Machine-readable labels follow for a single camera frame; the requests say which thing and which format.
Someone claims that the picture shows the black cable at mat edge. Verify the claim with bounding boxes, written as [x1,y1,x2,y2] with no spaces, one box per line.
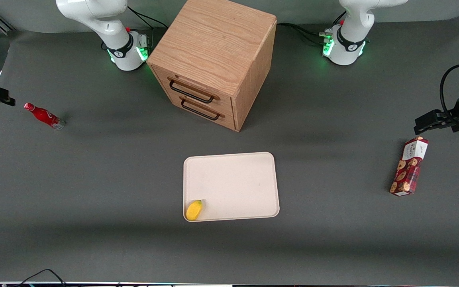
[14,269,67,287]

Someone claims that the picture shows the black metal drawer handle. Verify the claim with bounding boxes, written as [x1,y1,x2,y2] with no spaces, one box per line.
[169,79,216,104]
[180,98,222,121]

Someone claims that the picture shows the dark grey table mat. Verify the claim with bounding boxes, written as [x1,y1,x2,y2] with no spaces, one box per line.
[0,16,459,284]

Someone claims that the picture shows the black left arm base cables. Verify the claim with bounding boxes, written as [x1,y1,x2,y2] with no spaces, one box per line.
[277,11,347,45]

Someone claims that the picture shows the wooden drawer front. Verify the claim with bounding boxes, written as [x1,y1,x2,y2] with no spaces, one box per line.
[169,90,237,131]
[152,66,235,116]

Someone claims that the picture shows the black right arm base cable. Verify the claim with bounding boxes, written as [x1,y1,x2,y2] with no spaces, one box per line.
[127,6,169,29]

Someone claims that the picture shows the red cookie box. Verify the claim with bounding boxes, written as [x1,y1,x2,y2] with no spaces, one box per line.
[389,136,430,197]

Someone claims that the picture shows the red coke bottle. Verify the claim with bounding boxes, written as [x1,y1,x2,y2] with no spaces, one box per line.
[24,102,65,130]

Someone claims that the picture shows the wooden drawer cabinet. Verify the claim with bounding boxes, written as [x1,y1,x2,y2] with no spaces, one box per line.
[146,0,278,132]

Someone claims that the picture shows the beige plastic tray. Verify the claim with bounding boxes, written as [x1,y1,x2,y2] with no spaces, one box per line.
[183,151,281,222]

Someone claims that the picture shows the yellow toy fruit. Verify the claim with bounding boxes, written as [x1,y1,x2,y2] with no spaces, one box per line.
[185,200,204,221]

